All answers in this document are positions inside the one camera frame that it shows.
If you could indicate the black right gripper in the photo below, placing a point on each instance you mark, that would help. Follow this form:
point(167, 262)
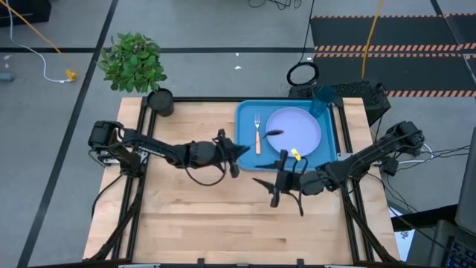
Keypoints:
point(290, 182)

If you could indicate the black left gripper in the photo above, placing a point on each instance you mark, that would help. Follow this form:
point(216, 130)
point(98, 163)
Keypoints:
point(225, 152)

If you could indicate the lavender plate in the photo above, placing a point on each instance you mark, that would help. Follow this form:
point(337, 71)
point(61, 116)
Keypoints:
point(297, 126)

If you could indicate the teal faceted cup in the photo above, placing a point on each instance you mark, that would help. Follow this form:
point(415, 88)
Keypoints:
point(320, 102)

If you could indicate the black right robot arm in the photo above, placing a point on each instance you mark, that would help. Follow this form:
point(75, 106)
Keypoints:
point(372, 152)

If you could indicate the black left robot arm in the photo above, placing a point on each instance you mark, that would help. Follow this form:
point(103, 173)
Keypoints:
point(156, 147)

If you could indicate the blue plastic tray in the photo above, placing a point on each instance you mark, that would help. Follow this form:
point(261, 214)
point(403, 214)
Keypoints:
point(245, 111)

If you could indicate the yellow tag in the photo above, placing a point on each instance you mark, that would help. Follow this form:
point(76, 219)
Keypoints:
point(296, 154)

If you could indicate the black plant pot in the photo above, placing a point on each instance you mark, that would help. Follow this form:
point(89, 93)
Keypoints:
point(160, 102)

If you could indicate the black perforated computer tower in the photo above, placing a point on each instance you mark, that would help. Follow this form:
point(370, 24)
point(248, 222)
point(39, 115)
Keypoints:
point(357, 91)

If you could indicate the green leafy plant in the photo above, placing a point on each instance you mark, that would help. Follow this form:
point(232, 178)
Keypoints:
point(132, 61)

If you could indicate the black desk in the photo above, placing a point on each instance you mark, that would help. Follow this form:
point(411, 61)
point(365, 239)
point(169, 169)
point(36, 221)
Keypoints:
point(424, 219)

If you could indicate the grey monitor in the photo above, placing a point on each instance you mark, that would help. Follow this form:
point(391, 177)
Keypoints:
point(469, 186)

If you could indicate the black hazard striped floor mat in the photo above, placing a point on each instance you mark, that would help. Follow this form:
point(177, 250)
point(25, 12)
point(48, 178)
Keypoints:
point(409, 31)

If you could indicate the black keyboard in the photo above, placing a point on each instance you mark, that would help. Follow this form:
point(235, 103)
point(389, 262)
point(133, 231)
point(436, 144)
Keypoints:
point(461, 257)

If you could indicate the grey floor box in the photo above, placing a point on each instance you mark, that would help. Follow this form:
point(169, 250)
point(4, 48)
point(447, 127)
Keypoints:
point(5, 77)

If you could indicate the black case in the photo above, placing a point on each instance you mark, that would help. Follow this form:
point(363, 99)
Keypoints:
point(22, 13)

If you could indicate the black aluminium table frame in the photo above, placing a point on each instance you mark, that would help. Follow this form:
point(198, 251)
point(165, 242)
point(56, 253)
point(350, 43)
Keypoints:
point(204, 99)

